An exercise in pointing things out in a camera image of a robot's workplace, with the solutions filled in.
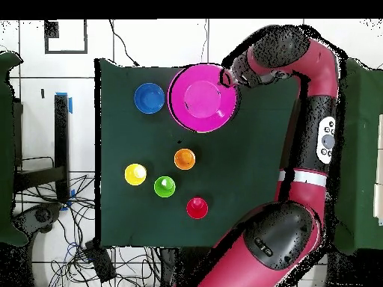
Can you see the large pink bowl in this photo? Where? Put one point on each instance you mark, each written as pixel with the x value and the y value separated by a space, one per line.
pixel 203 98

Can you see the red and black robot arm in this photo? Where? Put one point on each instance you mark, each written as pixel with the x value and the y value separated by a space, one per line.
pixel 314 74

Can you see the orange cup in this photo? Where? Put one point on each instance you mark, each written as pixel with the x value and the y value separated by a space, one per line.
pixel 184 159

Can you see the green cup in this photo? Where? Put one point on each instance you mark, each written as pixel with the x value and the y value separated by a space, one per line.
pixel 164 186

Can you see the red cup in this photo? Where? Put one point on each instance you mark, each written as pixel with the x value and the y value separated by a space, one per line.
pixel 197 208

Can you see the yellow cup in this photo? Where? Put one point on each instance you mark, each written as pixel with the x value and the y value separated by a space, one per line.
pixel 135 174

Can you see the dark green tablecloth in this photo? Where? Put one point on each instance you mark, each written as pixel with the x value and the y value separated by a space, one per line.
pixel 134 134

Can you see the blue bowl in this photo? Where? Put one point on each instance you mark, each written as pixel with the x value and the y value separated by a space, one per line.
pixel 149 98

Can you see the blue tape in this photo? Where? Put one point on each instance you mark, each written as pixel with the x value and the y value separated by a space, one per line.
pixel 70 104

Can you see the black power strip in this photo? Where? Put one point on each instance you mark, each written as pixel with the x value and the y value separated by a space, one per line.
pixel 100 261

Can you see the black wheeled base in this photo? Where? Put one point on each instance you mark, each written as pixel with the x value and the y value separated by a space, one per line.
pixel 43 215

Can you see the green-clothed side table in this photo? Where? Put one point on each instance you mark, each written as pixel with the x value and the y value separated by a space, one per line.
pixel 362 134
pixel 6 149

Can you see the white board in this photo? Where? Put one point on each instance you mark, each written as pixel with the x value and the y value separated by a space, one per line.
pixel 379 167

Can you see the black post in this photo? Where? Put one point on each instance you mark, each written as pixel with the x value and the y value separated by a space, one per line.
pixel 61 134

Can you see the black square frame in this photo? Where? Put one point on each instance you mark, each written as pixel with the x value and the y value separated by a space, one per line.
pixel 51 30

